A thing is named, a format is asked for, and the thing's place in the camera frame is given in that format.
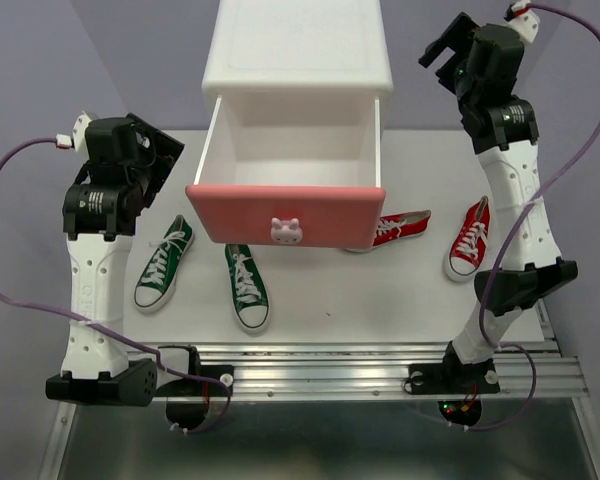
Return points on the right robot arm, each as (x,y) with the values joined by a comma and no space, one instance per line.
(505,141)

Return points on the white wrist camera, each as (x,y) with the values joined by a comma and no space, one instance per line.
(521,18)
(76,139)

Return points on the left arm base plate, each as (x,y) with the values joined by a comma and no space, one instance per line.
(179,387)

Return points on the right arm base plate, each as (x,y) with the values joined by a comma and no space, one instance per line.
(445,380)

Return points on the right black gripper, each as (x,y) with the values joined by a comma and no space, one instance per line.
(457,37)

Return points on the aluminium rail frame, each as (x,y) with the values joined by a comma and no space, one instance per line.
(319,395)

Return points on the pink bunny drawer knob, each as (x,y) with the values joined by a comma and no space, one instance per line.
(286,232)

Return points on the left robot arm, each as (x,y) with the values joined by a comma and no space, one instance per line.
(96,369)

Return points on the green sneaker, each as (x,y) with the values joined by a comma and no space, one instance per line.
(157,282)
(248,291)

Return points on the green sneaker left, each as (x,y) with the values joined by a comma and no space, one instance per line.
(157,282)

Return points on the red sneaker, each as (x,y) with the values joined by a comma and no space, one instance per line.
(396,227)
(468,250)

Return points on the white shoe cabinet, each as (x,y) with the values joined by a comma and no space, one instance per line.
(272,46)

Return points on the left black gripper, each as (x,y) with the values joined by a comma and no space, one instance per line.
(164,152)

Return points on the pink front drawer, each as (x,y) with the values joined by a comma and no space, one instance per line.
(317,159)

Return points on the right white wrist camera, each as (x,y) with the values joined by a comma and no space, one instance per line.
(521,18)

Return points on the green sneaker centre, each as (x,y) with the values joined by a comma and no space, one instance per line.
(248,291)

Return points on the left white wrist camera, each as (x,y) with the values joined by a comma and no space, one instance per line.
(76,139)

